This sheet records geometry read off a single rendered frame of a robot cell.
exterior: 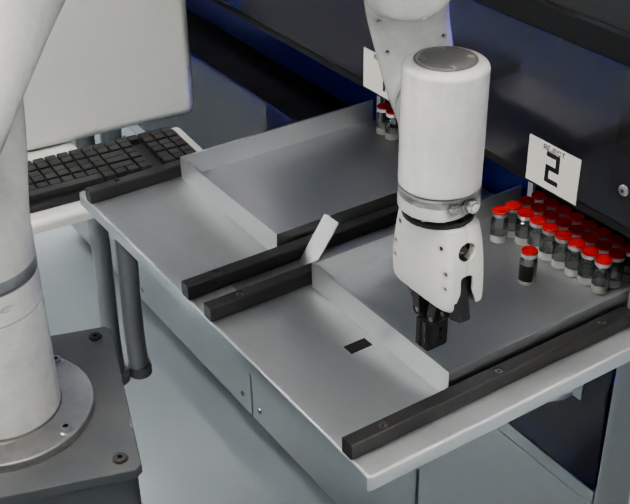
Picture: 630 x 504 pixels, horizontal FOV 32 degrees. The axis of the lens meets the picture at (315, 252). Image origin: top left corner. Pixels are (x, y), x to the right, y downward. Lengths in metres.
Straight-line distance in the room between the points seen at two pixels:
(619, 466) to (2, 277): 0.79
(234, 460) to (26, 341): 1.32
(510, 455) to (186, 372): 1.20
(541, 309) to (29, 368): 0.59
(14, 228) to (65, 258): 2.05
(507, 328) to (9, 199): 0.58
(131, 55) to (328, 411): 0.91
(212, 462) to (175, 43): 0.94
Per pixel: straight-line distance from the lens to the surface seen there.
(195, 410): 2.55
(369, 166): 1.63
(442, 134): 1.05
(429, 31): 1.12
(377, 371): 1.23
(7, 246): 1.08
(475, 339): 1.28
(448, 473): 1.79
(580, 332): 1.28
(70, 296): 2.98
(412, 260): 1.16
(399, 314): 1.31
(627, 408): 1.40
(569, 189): 1.34
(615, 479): 1.48
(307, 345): 1.26
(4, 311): 1.11
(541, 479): 1.60
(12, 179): 1.11
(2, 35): 0.96
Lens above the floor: 1.64
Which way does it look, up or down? 32 degrees down
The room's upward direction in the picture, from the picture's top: 1 degrees counter-clockwise
